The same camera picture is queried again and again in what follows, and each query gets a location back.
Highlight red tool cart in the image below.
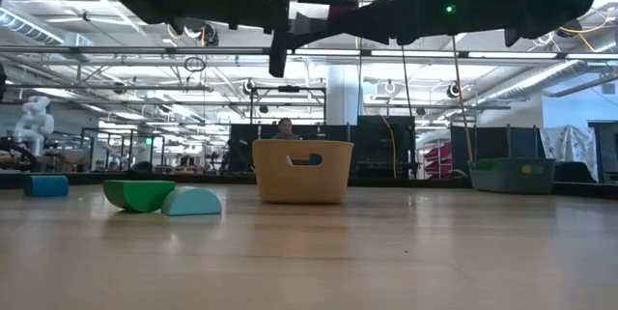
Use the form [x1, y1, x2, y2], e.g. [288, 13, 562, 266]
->
[423, 141, 451, 180]

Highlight light blue half-round block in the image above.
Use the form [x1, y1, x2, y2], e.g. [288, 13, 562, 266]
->
[160, 184, 224, 217]

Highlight white pillar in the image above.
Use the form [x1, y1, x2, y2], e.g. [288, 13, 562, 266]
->
[326, 63, 361, 127]

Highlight small red cube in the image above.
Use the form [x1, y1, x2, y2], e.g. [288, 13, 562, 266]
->
[328, 4, 361, 20]

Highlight medium blue block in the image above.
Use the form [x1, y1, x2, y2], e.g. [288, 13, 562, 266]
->
[23, 174, 70, 199]

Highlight yellow plastic bin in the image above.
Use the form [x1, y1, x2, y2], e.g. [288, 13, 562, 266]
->
[251, 138, 355, 205]

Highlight long black cable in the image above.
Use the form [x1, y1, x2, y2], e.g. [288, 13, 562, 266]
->
[400, 44, 414, 121]

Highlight tall black box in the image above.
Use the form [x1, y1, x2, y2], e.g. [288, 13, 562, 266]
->
[355, 115, 416, 180]

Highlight dark grey bin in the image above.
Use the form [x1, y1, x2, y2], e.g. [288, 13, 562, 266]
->
[467, 156, 558, 195]

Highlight black aluminium table frame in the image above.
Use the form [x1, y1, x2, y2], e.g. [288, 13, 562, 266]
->
[0, 170, 618, 201]

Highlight long yellow cable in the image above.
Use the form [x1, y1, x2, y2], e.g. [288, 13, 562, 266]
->
[451, 34, 474, 169]

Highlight white patterned cloth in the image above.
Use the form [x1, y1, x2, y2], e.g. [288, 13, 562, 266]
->
[539, 124, 601, 182]

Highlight green half-round block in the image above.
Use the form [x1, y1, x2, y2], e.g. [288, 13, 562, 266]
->
[102, 180, 177, 213]

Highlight white humanoid robot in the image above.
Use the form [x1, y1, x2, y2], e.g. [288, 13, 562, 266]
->
[13, 96, 56, 157]

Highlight black partition panels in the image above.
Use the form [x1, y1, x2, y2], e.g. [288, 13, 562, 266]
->
[228, 123, 358, 179]
[451, 125, 543, 176]

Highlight black camera rig frame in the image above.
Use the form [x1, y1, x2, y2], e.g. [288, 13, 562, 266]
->
[248, 85, 328, 126]

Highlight person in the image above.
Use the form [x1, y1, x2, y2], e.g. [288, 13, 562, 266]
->
[269, 116, 301, 141]

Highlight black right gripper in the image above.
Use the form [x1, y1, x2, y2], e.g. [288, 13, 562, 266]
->
[337, 0, 527, 48]

